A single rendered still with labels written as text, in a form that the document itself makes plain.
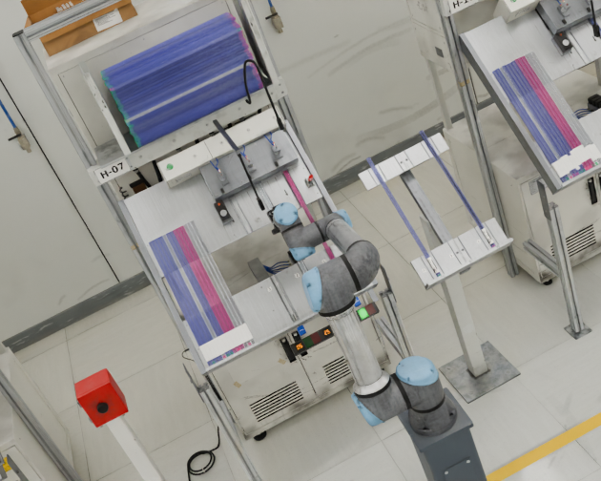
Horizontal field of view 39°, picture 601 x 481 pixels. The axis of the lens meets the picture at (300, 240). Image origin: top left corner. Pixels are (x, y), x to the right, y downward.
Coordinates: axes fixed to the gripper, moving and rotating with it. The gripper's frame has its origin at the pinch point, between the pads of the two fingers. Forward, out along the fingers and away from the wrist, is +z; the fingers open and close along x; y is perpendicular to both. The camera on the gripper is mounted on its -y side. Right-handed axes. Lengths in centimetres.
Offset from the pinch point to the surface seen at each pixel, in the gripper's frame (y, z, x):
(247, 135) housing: 36.8, 0.3, -4.3
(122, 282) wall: 27, 190, 79
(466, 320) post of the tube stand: -63, 22, -51
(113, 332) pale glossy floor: 3, 172, 93
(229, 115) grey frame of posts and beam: 46.0, -1.6, -1.5
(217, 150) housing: 36.7, 0.3, 8.3
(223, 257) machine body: 5, 66, 22
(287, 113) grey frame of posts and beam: 38.9, 6.9, -22.3
